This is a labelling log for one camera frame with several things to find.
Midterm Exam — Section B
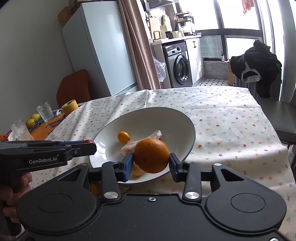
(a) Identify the black clothes pile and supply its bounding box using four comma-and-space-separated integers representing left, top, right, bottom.
230, 40, 282, 98

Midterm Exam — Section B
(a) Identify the orange wooden chair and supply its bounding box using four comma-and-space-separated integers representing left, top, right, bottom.
56, 70, 91, 108

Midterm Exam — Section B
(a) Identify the large orange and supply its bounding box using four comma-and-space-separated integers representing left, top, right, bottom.
133, 138, 170, 174

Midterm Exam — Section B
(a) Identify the yellow tape roll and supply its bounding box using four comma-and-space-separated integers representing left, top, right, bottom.
62, 99, 79, 116

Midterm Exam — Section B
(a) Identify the white refrigerator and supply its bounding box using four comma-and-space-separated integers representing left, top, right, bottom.
62, 1, 138, 99

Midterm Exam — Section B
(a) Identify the floral white tablecloth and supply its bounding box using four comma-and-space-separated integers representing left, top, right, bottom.
28, 85, 296, 240

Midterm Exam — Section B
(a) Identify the white bowl with dark rim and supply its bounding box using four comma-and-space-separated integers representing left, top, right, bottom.
89, 106, 197, 185

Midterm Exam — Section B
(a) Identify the red hanging garment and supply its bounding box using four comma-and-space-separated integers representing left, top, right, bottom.
242, 0, 254, 14

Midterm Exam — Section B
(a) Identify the dark grey chair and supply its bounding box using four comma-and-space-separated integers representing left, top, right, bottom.
259, 92, 296, 145

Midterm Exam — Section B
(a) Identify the silver washing machine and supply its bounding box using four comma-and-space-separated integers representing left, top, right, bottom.
163, 42, 193, 88

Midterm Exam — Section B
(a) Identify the person's left hand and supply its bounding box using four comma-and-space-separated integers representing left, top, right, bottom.
1, 173, 32, 223

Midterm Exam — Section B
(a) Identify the clear plastic bag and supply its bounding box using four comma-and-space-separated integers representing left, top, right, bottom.
153, 57, 166, 82

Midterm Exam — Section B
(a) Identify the small orange kumquat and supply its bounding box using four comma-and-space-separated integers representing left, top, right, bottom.
117, 131, 130, 143

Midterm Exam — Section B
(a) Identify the wrapped pink sausage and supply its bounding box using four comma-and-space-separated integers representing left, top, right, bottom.
120, 129, 163, 156

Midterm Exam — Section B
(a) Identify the white kitchen cabinet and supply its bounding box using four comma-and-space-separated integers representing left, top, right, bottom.
185, 38, 205, 86

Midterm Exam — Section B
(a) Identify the pink brown curtain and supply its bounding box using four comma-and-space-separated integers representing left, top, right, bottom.
118, 1, 161, 90

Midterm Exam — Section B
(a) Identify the yellow green fruit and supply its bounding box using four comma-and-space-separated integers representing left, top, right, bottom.
25, 118, 36, 129
31, 113, 41, 122

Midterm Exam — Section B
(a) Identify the clear drinking glass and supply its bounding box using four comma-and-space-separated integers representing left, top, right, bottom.
36, 101, 54, 122

